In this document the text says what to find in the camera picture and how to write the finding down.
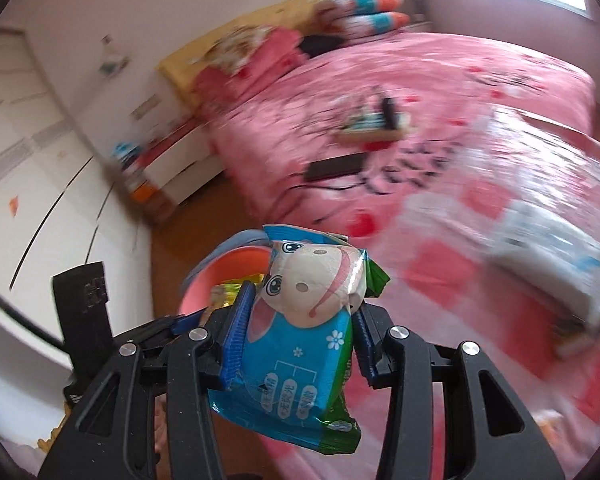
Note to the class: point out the white wardrobe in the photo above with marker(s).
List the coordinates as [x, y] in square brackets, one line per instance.
[25, 135]

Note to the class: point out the striped cartoon pillow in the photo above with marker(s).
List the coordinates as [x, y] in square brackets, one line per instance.
[375, 24]
[365, 1]

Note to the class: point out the printed cushion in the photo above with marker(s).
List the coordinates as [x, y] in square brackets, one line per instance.
[235, 45]

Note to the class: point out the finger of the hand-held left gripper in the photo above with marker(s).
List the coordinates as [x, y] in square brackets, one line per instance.
[185, 322]

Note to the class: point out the flat black device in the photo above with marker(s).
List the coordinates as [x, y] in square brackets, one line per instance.
[337, 166]

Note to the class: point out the black charger plug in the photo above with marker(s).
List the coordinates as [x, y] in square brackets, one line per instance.
[390, 110]

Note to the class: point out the dark cloth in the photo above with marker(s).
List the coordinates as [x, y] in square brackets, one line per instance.
[322, 44]

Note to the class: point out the blue cartoon cow packet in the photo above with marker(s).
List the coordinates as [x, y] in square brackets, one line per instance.
[300, 360]

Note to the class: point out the pink bin with blue rim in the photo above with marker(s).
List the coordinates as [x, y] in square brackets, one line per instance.
[215, 272]

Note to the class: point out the wooden headboard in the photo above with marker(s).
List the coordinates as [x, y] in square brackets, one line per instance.
[260, 20]

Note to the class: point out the white nightstand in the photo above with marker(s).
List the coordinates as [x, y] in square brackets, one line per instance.
[175, 160]

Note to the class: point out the white blue plastic packet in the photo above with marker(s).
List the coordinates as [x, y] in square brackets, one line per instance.
[545, 250]

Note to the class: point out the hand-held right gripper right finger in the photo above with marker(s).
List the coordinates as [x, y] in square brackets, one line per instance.
[362, 345]

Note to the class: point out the bed with pink sheet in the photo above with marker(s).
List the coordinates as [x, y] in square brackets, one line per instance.
[430, 110]

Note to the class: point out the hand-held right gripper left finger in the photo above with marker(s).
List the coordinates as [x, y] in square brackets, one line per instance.
[240, 320]

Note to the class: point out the pink folded blanket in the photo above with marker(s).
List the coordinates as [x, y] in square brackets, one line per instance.
[270, 65]

